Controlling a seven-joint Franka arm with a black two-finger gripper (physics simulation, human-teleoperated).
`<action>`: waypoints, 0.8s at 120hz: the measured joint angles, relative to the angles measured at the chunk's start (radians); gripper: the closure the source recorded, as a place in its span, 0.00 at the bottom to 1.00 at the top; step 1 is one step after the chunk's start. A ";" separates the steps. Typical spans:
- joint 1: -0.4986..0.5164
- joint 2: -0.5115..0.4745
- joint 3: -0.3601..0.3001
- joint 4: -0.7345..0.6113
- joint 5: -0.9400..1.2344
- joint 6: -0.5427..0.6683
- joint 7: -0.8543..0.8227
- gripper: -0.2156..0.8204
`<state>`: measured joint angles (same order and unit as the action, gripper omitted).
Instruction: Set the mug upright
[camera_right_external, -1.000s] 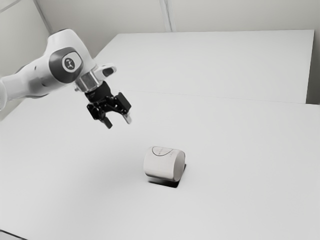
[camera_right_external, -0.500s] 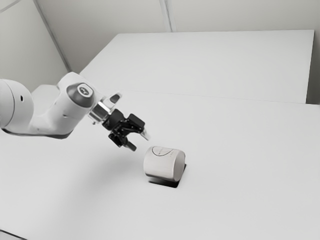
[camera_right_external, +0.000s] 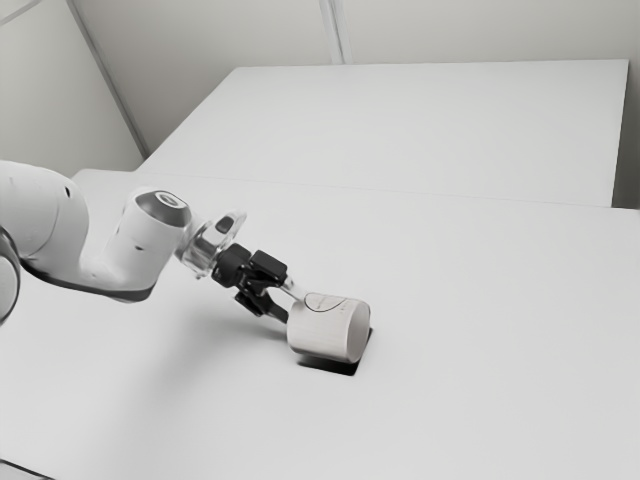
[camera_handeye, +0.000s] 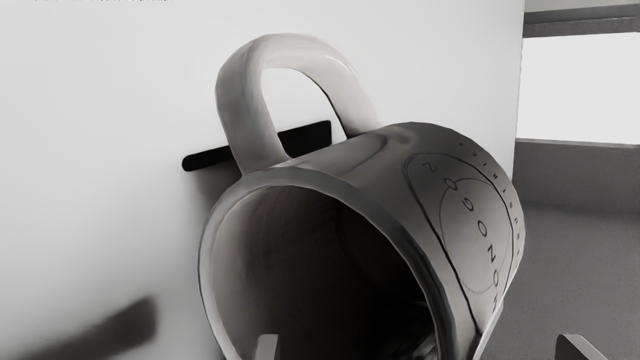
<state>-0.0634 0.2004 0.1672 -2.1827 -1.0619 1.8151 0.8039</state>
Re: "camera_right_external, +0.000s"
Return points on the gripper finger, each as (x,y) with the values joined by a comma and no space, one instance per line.
(272,272)
(260,305)

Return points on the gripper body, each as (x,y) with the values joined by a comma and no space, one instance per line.
(235,267)

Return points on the white mug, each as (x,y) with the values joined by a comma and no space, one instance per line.
(327,329)

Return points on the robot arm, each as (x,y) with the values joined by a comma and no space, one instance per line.
(55,230)

